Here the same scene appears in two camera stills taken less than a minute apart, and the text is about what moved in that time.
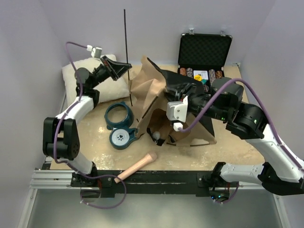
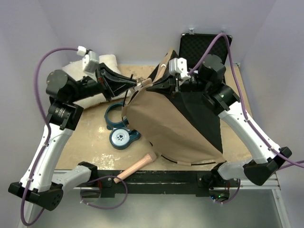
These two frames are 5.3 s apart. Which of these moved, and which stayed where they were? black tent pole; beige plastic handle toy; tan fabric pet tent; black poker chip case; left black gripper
Moved: left black gripper; black tent pole; tan fabric pet tent
Stayed: beige plastic handle toy; black poker chip case
